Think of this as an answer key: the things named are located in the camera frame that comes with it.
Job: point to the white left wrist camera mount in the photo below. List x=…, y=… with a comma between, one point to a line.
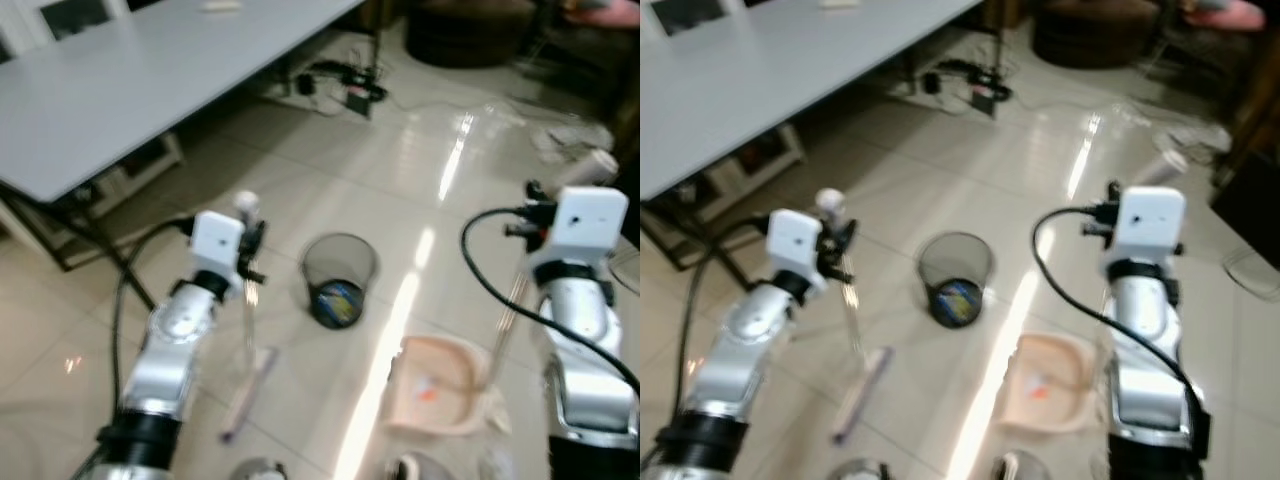
x=215, y=243
x=792, y=243

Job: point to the low white shelf unit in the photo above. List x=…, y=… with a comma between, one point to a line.
x=130, y=175
x=760, y=165

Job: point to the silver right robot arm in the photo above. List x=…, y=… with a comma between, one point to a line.
x=585, y=380
x=1150, y=380

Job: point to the dark brown round ottoman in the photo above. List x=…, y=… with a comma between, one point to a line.
x=470, y=35
x=1095, y=35

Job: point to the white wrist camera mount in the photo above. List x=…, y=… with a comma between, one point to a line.
x=215, y=243
x=792, y=243
x=1150, y=222
x=590, y=225

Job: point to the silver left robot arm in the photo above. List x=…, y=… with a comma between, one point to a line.
x=165, y=345
x=735, y=350

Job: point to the grey table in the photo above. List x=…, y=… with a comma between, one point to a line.
x=780, y=75
x=140, y=80

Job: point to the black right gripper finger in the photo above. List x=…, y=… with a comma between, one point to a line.
x=1113, y=190
x=520, y=231
x=535, y=190
x=1092, y=230

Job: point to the clear round lid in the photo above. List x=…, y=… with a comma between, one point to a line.
x=1255, y=272
x=628, y=270

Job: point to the dark wooden furniture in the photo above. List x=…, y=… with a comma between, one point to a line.
x=628, y=120
x=1255, y=150

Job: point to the pink cushion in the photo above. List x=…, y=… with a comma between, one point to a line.
x=1230, y=12
x=610, y=12

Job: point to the black mesh wastebasket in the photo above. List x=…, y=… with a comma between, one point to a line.
x=957, y=285
x=340, y=285

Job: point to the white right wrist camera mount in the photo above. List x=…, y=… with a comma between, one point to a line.
x=590, y=225
x=1150, y=222

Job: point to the small beige object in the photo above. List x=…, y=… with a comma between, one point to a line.
x=220, y=5

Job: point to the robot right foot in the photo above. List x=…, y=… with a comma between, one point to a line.
x=415, y=468
x=1020, y=467

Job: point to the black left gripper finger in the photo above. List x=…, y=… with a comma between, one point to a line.
x=842, y=274
x=849, y=234
x=256, y=275
x=261, y=235

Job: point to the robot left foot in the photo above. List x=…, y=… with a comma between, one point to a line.
x=865, y=470
x=258, y=470

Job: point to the white chair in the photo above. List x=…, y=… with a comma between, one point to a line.
x=70, y=15

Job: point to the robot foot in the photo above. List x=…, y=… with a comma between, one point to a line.
x=258, y=470
x=415, y=468
x=1020, y=467
x=865, y=470

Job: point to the crumpled clear plastic bag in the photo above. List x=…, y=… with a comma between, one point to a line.
x=565, y=142
x=1195, y=138

